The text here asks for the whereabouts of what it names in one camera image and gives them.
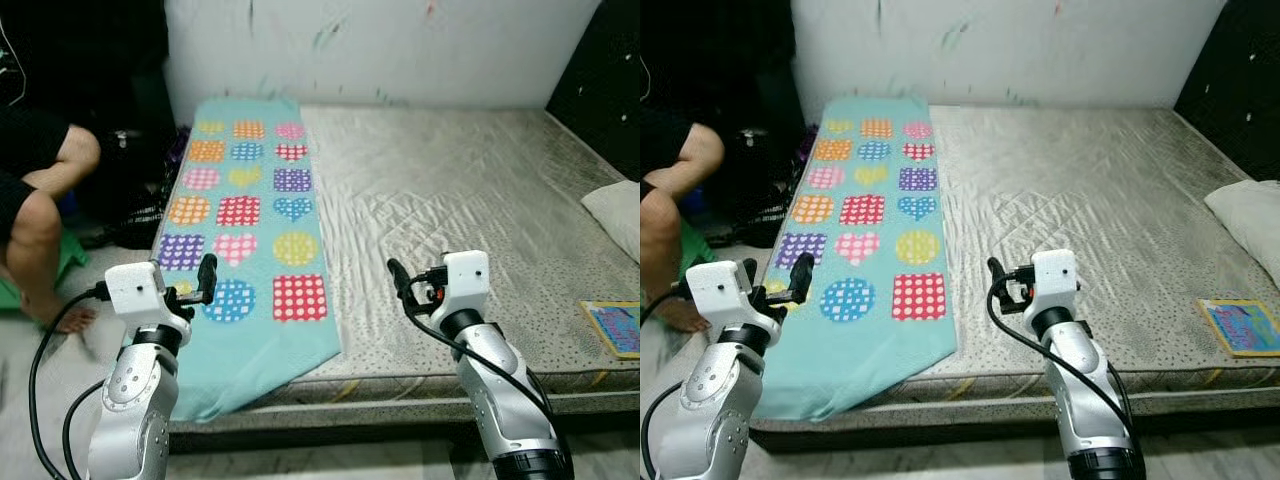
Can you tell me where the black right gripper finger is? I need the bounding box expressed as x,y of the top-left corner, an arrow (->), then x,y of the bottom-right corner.
986,256 -> 1014,312
386,257 -> 419,315

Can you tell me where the white pillow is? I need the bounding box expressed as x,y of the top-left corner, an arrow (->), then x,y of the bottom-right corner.
1203,180 -> 1280,291
581,180 -> 641,264

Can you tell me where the blue yellow children's picture book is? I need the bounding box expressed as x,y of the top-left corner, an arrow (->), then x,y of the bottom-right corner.
579,300 -> 641,361
1196,298 -> 1280,359

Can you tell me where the green plastic stool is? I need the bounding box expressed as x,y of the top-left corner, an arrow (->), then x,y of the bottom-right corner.
0,228 -> 91,313
680,222 -> 717,284

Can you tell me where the black patterned bag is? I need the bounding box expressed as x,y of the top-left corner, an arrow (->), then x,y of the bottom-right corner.
85,125 -> 193,251
708,125 -> 813,249

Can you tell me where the teal mat with colourful shapes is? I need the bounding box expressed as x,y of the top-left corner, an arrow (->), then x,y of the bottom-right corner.
750,95 -> 961,422
165,95 -> 344,424

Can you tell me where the white patterned mattress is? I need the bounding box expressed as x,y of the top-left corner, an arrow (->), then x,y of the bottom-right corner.
165,104 -> 641,434
750,104 -> 1280,434

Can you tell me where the person in black shirt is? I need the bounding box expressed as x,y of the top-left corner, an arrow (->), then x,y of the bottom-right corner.
640,110 -> 727,335
0,105 -> 103,335

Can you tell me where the dark tufted headboard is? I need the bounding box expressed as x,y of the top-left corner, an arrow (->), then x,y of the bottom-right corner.
545,0 -> 641,181
1172,0 -> 1280,184

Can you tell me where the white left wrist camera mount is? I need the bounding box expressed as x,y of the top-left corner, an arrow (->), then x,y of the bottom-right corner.
104,261 -> 194,347
686,259 -> 783,347

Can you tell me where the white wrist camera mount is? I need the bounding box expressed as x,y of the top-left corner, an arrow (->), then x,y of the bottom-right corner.
1028,248 -> 1082,314
686,259 -> 783,347
104,261 -> 194,347
437,250 -> 491,319

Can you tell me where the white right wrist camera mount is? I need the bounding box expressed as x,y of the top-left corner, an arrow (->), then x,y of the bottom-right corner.
437,250 -> 491,319
1028,248 -> 1082,314

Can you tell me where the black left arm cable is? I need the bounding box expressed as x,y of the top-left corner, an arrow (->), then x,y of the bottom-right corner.
27,284 -> 113,480
640,282 -> 699,477

